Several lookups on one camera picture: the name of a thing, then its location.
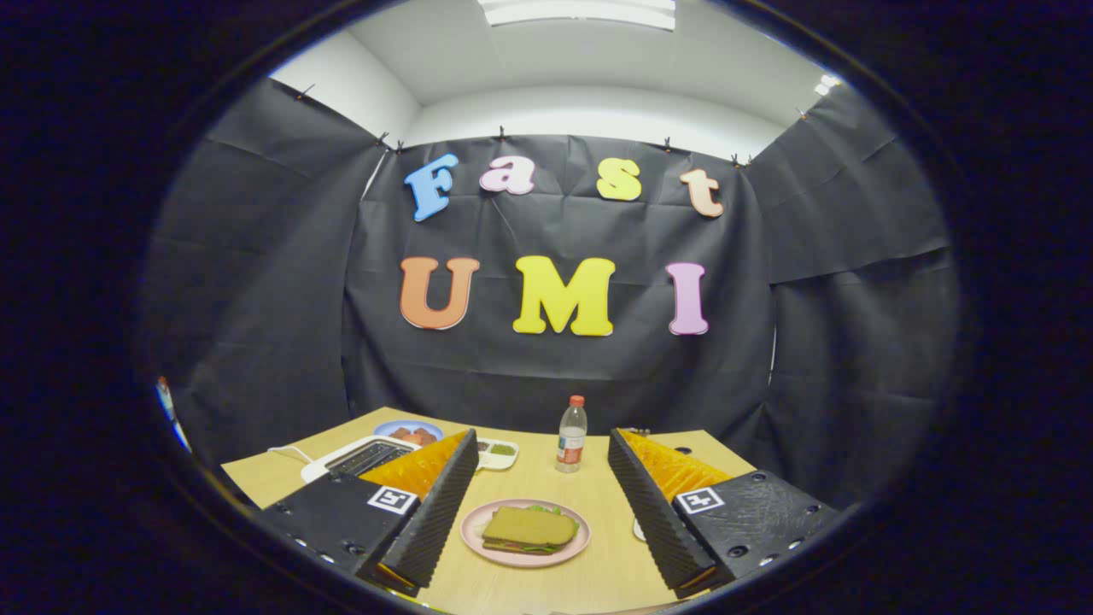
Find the green lettuce leaf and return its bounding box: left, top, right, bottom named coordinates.
left=488, top=503, right=575, bottom=554

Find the pink round plate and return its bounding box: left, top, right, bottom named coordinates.
left=459, top=499, right=592, bottom=569

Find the white divided condiment tray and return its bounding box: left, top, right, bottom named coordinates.
left=476, top=437, right=520, bottom=472

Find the ceiling light panel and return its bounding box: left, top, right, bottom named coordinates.
left=476, top=0, right=677, bottom=32

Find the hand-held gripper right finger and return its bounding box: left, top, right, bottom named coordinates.
left=608, top=429, right=843, bottom=600

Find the clear red-capped water bottle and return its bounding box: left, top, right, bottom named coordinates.
left=556, top=395, right=588, bottom=474

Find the white toaster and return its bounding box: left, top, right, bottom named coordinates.
left=301, top=435, right=421, bottom=484

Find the black backdrop cloth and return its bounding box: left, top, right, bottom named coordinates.
left=141, top=77, right=961, bottom=513

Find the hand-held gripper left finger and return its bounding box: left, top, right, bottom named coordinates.
left=259, top=429, right=481, bottom=597

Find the brown toast slice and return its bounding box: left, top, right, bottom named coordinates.
left=482, top=506, right=580, bottom=548
left=483, top=536, right=560, bottom=556

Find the blue round plate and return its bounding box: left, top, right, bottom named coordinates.
left=373, top=419, right=445, bottom=447

